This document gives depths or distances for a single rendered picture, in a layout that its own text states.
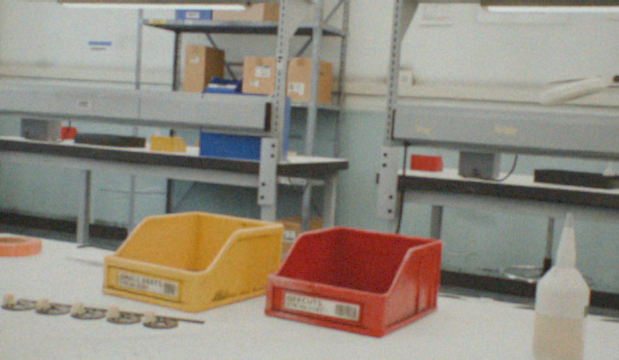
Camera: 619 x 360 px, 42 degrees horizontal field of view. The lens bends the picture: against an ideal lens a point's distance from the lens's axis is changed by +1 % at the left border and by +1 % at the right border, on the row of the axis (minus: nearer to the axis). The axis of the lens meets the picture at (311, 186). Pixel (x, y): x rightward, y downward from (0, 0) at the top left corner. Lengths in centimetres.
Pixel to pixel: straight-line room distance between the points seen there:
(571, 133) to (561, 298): 199
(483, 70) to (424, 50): 37
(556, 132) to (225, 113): 113
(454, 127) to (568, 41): 219
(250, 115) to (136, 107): 47
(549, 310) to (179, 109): 251
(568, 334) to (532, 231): 415
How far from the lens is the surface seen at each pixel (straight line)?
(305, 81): 462
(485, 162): 269
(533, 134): 256
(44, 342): 55
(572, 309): 57
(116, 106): 315
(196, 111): 295
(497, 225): 475
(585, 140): 254
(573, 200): 258
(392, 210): 269
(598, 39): 471
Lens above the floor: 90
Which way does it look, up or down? 4 degrees down
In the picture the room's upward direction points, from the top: 4 degrees clockwise
